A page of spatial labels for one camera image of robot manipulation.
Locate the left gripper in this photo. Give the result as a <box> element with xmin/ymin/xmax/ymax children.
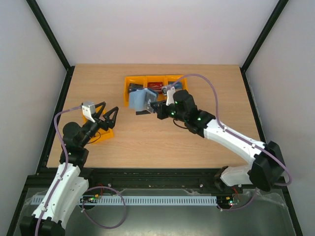
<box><xmin>80</xmin><ymin>102</ymin><xmax>119</xmax><ymax>148</ymax></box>

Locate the black VIP card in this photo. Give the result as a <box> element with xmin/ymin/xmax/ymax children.
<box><xmin>145</xmin><ymin>89</ymin><xmax>158</xmax><ymax>113</ymax></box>

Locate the blue leather card holder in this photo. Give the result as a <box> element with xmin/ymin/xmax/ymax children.
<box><xmin>128</xmin><ymin>88</ymin><xmax>151</xmax><ymax>111</ymax></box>

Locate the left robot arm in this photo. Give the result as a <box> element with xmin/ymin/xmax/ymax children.
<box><xmin>19</xmin><ymin>102</ymin><xmax>119</xmax><ymax>236</ymax></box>

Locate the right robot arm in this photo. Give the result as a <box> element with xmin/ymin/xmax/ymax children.
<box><xmin>149</xmin><ymin>90</ymin><xmax>285</xmax><ymax>193</ymax></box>

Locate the red card stack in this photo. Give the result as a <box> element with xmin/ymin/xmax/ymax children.
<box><xmin>147</xmin><ymin>82</ymin><xmax>163</xmax><ymax>94</ymax></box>

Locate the black card stack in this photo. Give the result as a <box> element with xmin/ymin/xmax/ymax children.
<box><xmin>128</xmin><ymin>83</ymin><xmax>143</xmax><ymax>92</ymax></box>

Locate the blue card stack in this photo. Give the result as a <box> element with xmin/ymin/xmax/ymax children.
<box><xmin>168</xmin><ymin>81</ymin><xmax>183</xmax><ymax>91</ymax></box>

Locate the small yellow bin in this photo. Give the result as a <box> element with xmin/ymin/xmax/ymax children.
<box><xmin>82</xmin><ymin>109</ymin><xmax>114</xmax><ymax>145</ymax></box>

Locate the yellow three-compartment bin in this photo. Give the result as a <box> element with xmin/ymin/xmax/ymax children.
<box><xmin>124</xmin><ymin>74</ymin><xmax>183</xmax><ymax>107</ymax></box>

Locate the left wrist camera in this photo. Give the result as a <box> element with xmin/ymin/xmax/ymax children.
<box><xmin>81</xmin><ymin>101</ymin><xmax>96</xmax><ymax>123</ymax></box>

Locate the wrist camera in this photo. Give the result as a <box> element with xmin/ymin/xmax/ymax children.
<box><xmin>162</xmin><ymin>85</ymin><xmax>176</xmax><ymax>106</ymax></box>
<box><xmin>81</xmin><ymin>101</ymin><xmax>96</xmax><ymax>123</ymax></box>

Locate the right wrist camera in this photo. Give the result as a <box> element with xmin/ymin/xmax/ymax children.
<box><xmin>162</xmin><ymin>85</ymin><xmax>176</xmax><ymax>106</ymax></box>

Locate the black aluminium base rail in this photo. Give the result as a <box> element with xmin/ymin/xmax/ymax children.
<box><xmin>24</xmin><ymin>168</ymin><xmax>288</xmax><ymax>195</ymax></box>

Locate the white slotted cable duct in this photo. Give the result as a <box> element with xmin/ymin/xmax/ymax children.
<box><xmin>31</xmin><ymin>195</ymin><xmax>218</xmax><ymax>206</ymax></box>

